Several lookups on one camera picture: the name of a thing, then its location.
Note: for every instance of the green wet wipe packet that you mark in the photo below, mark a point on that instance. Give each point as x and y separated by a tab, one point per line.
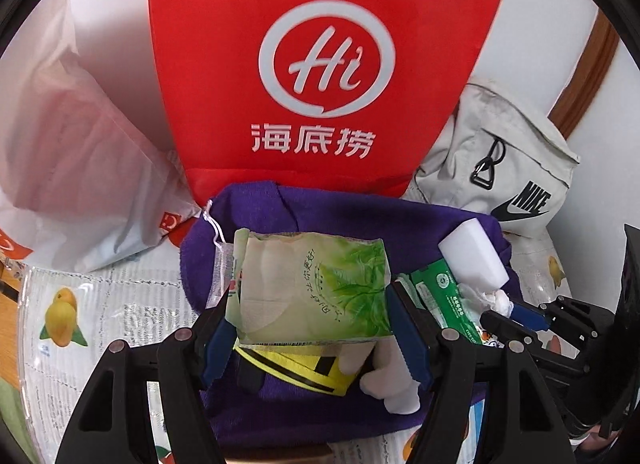
434	289

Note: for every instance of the purple fleece towel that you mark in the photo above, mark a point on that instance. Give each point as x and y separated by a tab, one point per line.
409	230

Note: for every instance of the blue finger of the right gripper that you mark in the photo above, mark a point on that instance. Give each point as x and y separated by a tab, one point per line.
506	330
529	316

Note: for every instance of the white sponge block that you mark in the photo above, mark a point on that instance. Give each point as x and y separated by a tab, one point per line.
472	258

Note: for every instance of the white sock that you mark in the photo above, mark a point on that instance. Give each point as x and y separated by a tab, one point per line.
389	380

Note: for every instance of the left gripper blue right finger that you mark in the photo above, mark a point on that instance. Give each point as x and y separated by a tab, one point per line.
521	423

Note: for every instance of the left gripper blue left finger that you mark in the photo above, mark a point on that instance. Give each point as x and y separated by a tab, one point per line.
111	422

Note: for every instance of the white Miniso plastic bag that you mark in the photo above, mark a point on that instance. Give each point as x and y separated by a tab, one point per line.
81	187

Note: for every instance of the wooden door frame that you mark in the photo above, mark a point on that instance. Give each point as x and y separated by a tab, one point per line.
588	77

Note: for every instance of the dark green tea tin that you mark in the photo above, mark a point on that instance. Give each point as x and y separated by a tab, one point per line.
305	454

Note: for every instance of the green leaf tissue pack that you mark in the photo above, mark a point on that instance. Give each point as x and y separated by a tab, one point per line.
307	289

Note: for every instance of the grey Nike waist bag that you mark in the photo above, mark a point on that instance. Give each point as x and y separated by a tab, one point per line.
500	157

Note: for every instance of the blue tissue pack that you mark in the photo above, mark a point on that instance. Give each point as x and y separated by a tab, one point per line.
475	421

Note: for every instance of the red Haidilao paper bag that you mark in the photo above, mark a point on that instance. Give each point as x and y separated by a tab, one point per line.
340	95

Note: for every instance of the person's right hand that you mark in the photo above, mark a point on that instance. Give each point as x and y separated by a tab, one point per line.
597	450

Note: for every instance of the fruit print tablecloth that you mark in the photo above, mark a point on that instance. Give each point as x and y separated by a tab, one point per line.
66	320

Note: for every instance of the yellow Adidas pouch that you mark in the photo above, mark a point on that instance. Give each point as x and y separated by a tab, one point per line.
329	374

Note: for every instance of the crumpled white tissue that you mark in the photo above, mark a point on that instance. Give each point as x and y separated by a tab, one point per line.
477	302

